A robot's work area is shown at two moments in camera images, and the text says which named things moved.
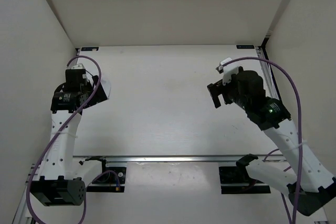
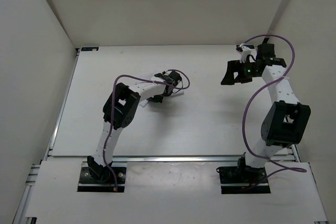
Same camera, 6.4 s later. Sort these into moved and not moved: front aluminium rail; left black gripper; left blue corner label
Moved: left black gripper
Not moved: left blue corner label; front aluminium rail
